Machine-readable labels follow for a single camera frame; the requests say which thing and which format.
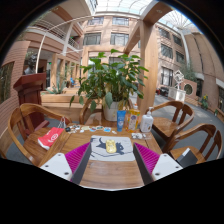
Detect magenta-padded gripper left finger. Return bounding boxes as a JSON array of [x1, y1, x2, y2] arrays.
[[39, 142, 93, 185]]

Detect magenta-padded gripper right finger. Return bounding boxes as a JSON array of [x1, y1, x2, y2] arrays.
[[132, 142, 184, 186]]

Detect yellow computer mouse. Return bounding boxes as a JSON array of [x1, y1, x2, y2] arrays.
[[105, 139, 118, 155]]

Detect white mouse pad, dark print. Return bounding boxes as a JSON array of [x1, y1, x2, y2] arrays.
[[89, 135, 137, 163]]

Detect clear packet of white items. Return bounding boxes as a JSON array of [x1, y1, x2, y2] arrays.
[[130, 132, 144, 140]]

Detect red bag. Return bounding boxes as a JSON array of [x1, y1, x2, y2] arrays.
[[37, 116, 68, 151]]

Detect white pump bottle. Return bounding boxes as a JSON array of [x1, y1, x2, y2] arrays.
[[139, 106, 155, 134]]

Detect black notebook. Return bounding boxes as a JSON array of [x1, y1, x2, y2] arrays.
[[175, 147, 199, 169]]

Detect yellow detergent bottle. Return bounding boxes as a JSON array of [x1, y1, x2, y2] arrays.
[[127, 103, 141, 133]]

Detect blue squeeze tube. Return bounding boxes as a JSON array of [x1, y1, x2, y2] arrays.
[[116, 109, 127, 133]]

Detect wooden armchair with notebook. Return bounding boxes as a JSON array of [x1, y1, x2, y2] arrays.
[[163, 123, 224, 165]]

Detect wooden planter box with succulent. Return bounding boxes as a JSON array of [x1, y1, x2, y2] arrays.
[[40, 78, 88, 114]]

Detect yellow flowering plant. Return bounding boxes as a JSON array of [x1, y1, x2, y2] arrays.
[[199, 94, 210, 111]]

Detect dark red wooden lectern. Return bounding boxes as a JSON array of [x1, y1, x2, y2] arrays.
[[13, 72, 51, 133]]

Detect white abstract sculpture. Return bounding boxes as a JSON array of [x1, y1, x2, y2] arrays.
[[167, 69, 187, 103]]

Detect leafy green plant, white pot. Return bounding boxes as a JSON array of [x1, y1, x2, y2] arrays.
[[69, 48, 150, 123]]

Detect wooden pillar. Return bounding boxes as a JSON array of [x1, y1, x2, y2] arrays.
[[123, 1, 174, 116]]

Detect dark bust statue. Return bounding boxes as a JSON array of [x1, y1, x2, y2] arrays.
[[23, 54, 38, 76]]

